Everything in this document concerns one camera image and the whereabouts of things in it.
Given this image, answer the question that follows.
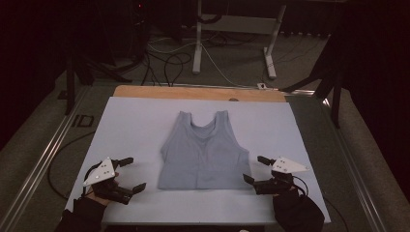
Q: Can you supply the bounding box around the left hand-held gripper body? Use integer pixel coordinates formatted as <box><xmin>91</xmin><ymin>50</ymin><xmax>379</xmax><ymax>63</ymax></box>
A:
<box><xmin>82</xmin><ymin>157</ymin><xmax>133</xmax><ymax>206</ymax></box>

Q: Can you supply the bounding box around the dark equipment rack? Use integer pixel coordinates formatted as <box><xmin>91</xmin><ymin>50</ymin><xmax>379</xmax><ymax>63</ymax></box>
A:
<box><xmin>104</xmin><ymin>0</ymin><xmax>151</xmax><ymax>67</ymax></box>

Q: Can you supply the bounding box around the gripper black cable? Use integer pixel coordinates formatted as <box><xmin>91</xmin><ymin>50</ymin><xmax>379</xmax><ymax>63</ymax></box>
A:
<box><xmin>291</xmin><ymin>175</ymin><xmax>350</xmax><ymax>232</ymax></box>
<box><xmin>46</xmin><ymin>130</ymin><xmax>102</xmax><ymax>200</ymax></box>

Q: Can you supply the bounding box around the tangle of black floor cables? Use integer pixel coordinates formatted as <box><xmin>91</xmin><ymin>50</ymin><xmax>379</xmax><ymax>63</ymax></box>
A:
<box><xmin>140</xmin><ymin>49</ymin><xmax>193</xmax><ymax>88</ymax></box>

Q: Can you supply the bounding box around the person's right hand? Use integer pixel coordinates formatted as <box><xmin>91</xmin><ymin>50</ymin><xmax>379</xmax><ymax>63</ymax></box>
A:
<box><xmin>272</xmin><ymin>188</ymin><xmax>307</xmax><ymax>217</ymax></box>

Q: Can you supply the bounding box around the light blue table mat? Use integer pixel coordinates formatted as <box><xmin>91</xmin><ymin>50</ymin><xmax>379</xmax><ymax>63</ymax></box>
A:
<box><xmin>64</xmin><ymin>96</ymin><xmax>333</xmax><ymax>226</ymax></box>

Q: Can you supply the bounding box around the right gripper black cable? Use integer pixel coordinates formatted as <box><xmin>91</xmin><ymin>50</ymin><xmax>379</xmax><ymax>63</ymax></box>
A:
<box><xmin>291</xmin><ymin>175</ymin><xmax>350</xmax><ymax>232</ymax></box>

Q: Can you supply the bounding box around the white metal desk frame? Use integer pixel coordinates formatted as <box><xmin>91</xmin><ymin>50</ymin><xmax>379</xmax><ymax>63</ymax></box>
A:
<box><xmin>191</xmin><ymin>0</ymin><xmax>287</xmax><ymax>80</ymax></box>

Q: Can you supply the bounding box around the aluminium floor rail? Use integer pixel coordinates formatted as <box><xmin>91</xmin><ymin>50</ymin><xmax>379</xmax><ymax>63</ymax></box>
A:
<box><xmin>321</xmin><ymin>96</ymin><xmax>390</xmax><ymax>232</ymax></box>
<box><xmin>0</xmin><ymin>86</ymin><xmax>92</xmax><ymax>232</ymax></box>

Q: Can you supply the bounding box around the person's left hand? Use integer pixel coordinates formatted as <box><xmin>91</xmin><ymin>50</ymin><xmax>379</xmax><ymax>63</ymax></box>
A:
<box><xmin>84</xmin><ymin>172</ymin><xmax>121</xmax><ymax>208</ymax></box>

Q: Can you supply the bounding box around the black power strip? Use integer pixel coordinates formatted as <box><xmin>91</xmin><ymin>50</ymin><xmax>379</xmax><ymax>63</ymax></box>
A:
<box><xmin>279</xmin><ymin>30</ymin><xmax>331</xmax><ymax>39</ymax></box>

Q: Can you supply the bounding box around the white floor cable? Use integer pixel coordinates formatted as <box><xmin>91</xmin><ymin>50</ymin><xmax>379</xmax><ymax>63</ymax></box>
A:
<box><xmin>147</xmin><ymin>38</ymin><xmax>259</xmax><ymax>89</ymax></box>

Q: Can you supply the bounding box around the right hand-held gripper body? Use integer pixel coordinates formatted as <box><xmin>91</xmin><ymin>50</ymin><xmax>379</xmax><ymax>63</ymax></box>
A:
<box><xmin>252</xmin><ymin>157</ymin><xmax>310</xmax><ymax>196</ymax></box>

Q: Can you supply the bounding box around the black tripod stand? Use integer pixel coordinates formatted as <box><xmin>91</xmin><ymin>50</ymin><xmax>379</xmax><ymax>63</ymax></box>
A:
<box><xmin>63</xmin><ymin>52</ymin><xmax>133</xmax><ymax>117</ymax></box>
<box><xmin>279</xmin><ymin>32</ymin><xmax>345</xmax><ymax>130</ymax></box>

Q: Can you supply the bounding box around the black rectangular floor bracket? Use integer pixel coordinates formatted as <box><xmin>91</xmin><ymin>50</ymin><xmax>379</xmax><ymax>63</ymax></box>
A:
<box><xmin>71</xmin><ymin>114</ymin><xmax>96</xmax><ymax>129</ymax></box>

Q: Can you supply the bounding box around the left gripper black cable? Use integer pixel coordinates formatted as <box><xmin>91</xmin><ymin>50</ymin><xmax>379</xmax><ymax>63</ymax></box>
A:
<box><xmin>46</xmin><ymin>130</ymin><xmax>102</xmax><ymax>200</ymax></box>

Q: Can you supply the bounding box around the grey-blue tank top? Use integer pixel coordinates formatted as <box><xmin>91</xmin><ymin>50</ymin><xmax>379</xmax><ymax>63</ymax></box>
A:
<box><xmin>157</xmin><ymin>110</ymin><xmax>253</xmax><ymax>190</ymax></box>

